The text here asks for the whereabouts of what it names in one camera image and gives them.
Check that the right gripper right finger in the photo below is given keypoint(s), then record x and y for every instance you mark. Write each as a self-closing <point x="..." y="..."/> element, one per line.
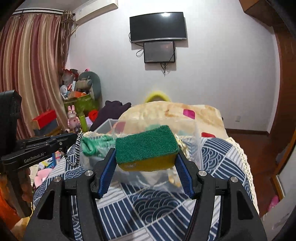
<point x="238" y="218"/>

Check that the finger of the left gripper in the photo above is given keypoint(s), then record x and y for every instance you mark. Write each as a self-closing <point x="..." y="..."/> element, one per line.
<point x="33" y="154"/>

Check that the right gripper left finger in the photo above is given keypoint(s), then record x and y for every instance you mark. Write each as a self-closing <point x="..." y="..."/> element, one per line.
<point x="52" y="218"/>

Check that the green knitted cloth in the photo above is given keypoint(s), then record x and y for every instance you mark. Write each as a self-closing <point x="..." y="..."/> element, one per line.
<point x="97" y="146"/>

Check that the green yellow sponge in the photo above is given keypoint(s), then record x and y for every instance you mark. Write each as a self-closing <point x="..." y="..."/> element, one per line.
<point x="148" y="151"/>

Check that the pink slipper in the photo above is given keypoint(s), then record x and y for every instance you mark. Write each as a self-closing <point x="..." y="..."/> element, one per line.
<point x="41" y="176"/>

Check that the red box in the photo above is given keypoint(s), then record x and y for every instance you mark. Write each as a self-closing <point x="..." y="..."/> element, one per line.
<point x="43" y="119"/>

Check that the clear plastic storage box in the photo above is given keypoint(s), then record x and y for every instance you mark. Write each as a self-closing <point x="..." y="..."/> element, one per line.
<point x="155" y="179"/>

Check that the navy white patterned tablecloth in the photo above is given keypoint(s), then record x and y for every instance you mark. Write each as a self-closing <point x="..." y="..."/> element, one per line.
<point x="132" y="212"/>

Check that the pink bunny toy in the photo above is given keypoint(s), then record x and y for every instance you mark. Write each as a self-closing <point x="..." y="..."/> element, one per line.
<point x="73" y="120"/>

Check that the red gold striped curtain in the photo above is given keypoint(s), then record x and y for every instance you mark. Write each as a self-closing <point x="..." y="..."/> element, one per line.
<point x="34" y="51"/>

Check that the green bottle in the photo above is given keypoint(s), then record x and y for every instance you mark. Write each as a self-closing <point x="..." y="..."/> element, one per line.
<point x="83" y="123"/>

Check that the beige patchwork blanket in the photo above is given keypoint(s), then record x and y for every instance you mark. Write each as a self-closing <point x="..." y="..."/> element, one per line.
<point x="207" y="118"/>

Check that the green storage box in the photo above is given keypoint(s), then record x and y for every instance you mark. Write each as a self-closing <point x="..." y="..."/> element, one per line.
<point x="83" y="105"/>

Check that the red plush item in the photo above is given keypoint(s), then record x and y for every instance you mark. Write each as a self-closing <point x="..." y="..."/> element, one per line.
<point x="93" y="115"/>

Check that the dark purple garment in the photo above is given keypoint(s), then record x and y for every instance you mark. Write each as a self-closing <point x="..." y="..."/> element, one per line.
<point x="111" y="110"/>

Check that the grey plush toy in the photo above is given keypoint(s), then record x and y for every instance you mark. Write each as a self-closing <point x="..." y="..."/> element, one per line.
<point x="90" y="82"/>

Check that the wooden door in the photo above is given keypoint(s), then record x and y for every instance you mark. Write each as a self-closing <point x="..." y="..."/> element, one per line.
<point x="284" y="120"/>

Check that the yellow fuzzy chair back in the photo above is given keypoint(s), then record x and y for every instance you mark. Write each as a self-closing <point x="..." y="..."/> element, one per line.
<point x="157" y="96"/>

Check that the white air conditioner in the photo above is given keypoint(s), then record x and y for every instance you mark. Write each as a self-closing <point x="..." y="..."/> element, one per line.
<point x="93" y="9"/>

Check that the wooden overhead cabinet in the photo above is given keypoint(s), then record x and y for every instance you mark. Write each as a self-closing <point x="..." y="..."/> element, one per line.
<point x="262" y="11"/>

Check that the wall power outlet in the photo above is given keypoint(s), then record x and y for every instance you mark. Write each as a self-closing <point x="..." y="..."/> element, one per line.
<point x="237" y="119"/>

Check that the small black wall monitor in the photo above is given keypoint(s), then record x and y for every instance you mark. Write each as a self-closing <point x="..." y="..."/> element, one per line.
<point x="159" y="52"/>

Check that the large black wall television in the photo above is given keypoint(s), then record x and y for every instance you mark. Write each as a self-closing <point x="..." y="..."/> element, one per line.
<point x="158" y="26"/>

